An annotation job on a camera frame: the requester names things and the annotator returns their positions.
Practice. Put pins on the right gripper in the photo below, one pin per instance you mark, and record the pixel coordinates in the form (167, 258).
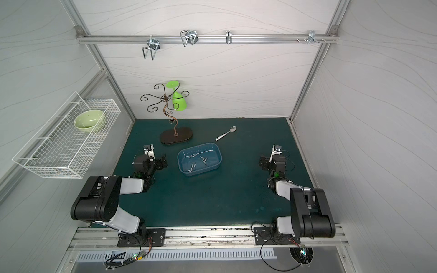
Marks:
(263, 162)

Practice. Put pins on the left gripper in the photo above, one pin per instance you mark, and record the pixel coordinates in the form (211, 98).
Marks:
(160, 162)

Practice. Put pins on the blue plastic storage box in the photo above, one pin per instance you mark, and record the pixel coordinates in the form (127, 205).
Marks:
(207, 150)

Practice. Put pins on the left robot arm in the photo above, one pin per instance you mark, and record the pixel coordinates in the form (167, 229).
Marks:
(98, 203)

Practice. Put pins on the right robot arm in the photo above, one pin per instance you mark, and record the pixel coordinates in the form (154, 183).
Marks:
(310, 216)

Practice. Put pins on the brown metal cup stand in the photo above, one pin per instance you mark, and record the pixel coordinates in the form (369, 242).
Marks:
(176, 134)

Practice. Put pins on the green plastic goblet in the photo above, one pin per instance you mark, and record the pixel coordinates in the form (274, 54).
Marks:
(177, 97)

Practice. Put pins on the light green bowl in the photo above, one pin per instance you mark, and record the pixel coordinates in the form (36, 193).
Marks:
(91, 121)

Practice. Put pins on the metal double hook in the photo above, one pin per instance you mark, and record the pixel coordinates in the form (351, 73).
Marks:
(151, 48)

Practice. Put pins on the metal loop hook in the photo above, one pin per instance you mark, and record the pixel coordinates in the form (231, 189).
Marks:
(189, 37)

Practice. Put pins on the small metal hook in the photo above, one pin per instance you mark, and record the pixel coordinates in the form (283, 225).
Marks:
(228, 37)

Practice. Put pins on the metal pronged hook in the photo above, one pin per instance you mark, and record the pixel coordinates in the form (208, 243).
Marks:
(311, 39)

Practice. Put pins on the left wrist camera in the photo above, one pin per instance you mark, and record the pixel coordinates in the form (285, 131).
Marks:
(149, 150)

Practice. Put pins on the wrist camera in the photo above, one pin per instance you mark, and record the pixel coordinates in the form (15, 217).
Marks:
(149, 150)
(276, 150)

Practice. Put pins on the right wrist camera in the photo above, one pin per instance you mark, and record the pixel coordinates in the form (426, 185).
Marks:
(276, 150)

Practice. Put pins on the metal spoon white handle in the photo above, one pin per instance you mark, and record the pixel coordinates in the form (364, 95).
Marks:
(231, 130)

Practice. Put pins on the white wire basket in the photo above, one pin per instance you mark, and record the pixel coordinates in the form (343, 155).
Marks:
(60, 151)

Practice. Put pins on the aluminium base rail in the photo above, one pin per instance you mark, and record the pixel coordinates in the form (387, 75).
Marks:
(176, 237)

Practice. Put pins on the aluminium top rail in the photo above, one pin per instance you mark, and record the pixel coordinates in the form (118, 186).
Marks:
(204, 39)

